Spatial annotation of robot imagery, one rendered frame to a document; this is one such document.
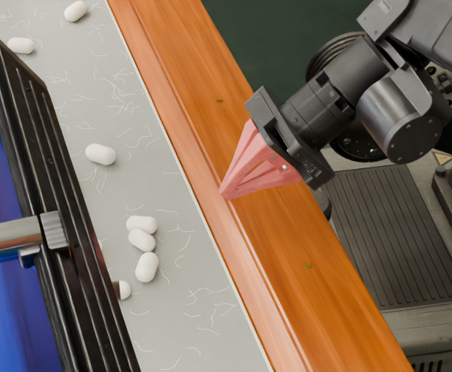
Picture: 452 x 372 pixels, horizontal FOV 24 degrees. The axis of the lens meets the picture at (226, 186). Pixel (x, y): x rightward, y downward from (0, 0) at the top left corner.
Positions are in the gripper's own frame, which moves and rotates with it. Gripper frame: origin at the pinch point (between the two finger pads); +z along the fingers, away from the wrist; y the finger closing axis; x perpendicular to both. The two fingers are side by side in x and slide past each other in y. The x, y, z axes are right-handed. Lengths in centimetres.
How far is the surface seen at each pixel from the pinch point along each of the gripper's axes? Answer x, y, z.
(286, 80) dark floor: 101, -131, 9
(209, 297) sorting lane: 7.5, 2.0, 9.9
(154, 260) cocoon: 3.4, -3.2, 12.1
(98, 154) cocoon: 2.1, -22.3, 13.2
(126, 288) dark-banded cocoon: 1.1, -0.3, 15.1
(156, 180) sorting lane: 7.1, -17.7, 9.9
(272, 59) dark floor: 101, -141, 9
